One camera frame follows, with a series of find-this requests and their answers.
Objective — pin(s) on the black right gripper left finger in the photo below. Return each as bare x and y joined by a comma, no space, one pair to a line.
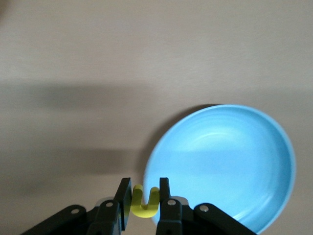
107,218

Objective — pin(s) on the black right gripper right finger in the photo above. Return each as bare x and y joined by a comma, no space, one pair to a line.
171,218

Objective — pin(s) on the yellow foam letter n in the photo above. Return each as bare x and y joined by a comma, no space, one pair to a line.
144,211

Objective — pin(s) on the blue plate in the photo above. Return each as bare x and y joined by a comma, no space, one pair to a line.
225,166

